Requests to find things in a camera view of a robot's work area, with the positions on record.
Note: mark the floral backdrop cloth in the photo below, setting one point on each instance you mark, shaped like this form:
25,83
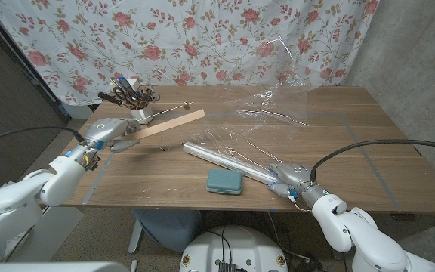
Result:
202,38

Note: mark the grey blue stool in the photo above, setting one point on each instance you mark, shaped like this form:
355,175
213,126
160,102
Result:
168,226

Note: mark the dark grey partition panel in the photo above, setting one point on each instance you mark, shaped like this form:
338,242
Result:
6,94

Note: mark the white floor platform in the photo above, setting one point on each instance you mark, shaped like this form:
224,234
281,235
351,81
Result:
59,230

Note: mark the cling film roll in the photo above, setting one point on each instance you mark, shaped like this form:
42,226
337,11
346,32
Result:
229,160

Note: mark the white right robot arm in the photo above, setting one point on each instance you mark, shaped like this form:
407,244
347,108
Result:
353,226

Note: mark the small white box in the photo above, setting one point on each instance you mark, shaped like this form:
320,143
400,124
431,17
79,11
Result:
133,82

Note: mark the white tool mug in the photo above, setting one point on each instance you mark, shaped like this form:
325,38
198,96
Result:
144,113

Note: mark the white robot torso edge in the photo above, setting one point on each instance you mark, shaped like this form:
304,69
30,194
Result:
51,267

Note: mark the grey table leg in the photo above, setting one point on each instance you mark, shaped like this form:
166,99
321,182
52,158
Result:
336,253

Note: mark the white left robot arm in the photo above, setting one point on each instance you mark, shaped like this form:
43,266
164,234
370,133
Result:
25,196

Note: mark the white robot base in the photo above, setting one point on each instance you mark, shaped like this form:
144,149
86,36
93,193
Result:
236,245

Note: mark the black power adapter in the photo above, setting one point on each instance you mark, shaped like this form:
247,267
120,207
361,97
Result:
308,264

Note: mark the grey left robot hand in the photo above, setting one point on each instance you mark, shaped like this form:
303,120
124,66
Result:
106,130

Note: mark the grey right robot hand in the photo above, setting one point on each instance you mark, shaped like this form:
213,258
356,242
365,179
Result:
291,175

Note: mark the light wooden strip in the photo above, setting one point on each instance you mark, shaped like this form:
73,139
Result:
172,122

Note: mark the teal toy case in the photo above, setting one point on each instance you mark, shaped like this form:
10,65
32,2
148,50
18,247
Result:
224,181

